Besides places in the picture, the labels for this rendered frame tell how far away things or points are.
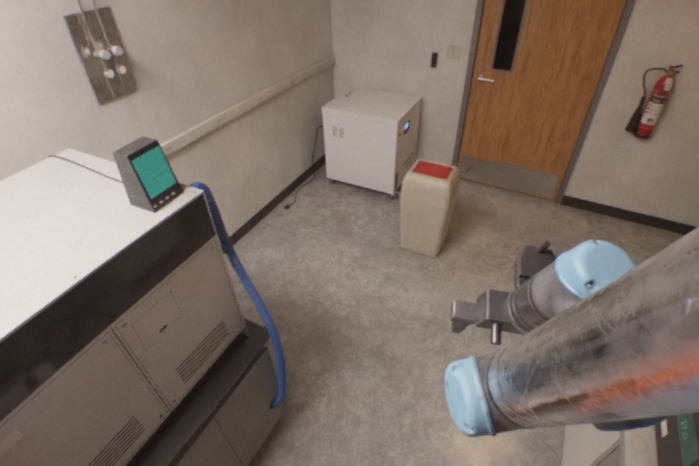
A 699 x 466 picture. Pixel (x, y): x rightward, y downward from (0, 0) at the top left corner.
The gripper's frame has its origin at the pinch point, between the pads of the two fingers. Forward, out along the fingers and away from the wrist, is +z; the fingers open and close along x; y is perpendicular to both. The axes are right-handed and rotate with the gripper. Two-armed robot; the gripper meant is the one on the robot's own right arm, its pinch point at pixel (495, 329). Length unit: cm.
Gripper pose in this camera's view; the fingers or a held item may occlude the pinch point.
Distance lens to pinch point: 73.6
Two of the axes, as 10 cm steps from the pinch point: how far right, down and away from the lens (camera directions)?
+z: -0.4, 4.4, 9.0
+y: -1.8, 8.8, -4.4
